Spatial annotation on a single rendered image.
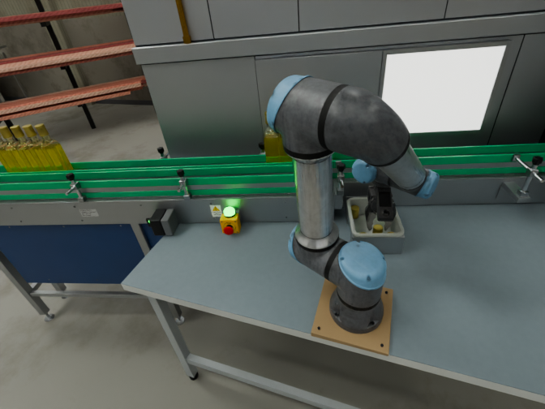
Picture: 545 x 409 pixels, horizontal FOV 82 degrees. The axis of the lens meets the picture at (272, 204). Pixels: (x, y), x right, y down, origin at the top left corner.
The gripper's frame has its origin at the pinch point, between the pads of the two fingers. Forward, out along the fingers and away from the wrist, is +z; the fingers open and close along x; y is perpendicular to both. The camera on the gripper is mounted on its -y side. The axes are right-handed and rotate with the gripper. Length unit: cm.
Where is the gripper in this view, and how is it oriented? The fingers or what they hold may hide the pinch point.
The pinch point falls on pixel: (378, 229)
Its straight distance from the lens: 119.9
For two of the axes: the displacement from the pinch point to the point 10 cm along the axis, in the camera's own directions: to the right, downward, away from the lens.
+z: 0.9, 8.0, 5.9
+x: -9.9, 0.1, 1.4
